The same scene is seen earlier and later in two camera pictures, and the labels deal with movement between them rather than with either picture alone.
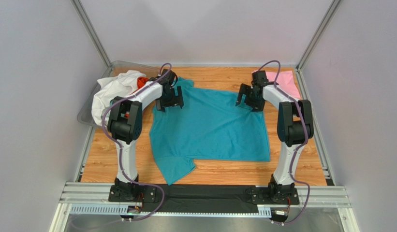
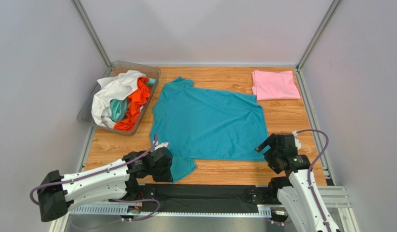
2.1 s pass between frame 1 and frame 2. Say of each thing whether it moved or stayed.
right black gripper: moved
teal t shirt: stayed
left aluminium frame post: stayed
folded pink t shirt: stayed
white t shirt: stayed
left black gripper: moved
